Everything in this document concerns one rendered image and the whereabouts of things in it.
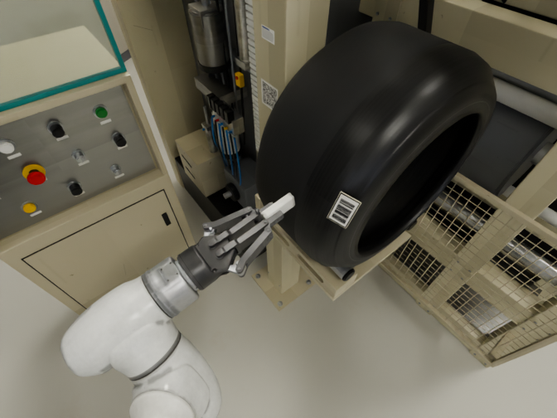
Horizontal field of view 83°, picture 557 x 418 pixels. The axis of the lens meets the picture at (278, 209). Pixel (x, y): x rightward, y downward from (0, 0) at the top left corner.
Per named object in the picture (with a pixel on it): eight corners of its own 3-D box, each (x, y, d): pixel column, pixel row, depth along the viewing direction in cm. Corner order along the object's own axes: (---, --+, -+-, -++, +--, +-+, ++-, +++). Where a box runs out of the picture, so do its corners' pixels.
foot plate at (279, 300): (251, 276, 185) (250, 274, 183) (286, 251, 195) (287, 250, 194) (278, 312, 172) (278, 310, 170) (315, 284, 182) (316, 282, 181)
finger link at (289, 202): (263, 215, 58) (264, 217, 57) (292, 194, 60) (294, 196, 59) (264, 223, 60) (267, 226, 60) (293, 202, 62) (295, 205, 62)
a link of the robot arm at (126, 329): (139, 264, 57) (182, 317, 60) (56, 320, 53) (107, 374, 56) (137, 281, 47) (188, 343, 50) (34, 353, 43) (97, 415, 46)
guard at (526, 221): (336, 225, 171) (364, 116, 116) (339, 223, 172) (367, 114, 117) (492, 368, 127) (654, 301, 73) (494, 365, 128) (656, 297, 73)
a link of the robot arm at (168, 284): (134, 265, 52) (166, 244, 53) (158, 284, 59) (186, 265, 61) (158, 308, 47) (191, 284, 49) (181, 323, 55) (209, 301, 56)
